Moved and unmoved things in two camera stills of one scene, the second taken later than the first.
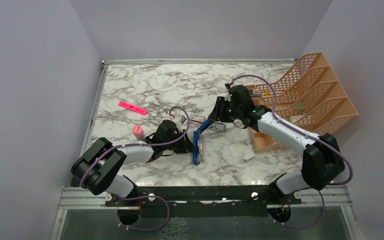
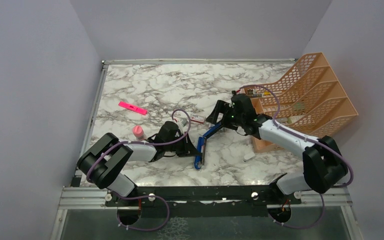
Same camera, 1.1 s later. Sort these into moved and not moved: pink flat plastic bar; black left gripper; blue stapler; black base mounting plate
Moved: blue stapler
Not moved: black left gripper; black base mounting plate; pink flat plastic bar
